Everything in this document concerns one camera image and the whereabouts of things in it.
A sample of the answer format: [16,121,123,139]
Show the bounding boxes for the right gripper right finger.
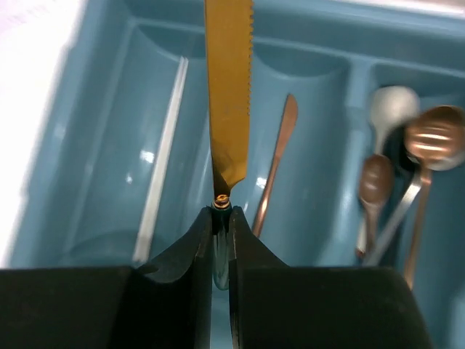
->
[228,207,432,348]

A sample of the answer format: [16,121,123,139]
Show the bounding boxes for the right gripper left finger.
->
[1,208,212,348]

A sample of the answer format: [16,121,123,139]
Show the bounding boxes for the white chopstick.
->
[132,57,189,263]

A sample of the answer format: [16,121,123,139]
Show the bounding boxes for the blue plastic cutlery tray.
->
[6,1,464,348]

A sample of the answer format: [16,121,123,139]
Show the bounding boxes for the rose gold knife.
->
[252,94,298,238]

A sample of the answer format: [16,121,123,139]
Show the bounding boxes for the white silver round spoon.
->
[370,85,420,154]

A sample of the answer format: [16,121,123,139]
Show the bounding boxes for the copper round spoon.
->
[404,105,464,289]

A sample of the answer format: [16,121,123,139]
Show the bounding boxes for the gold knife green handle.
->
[204,0,253,290]

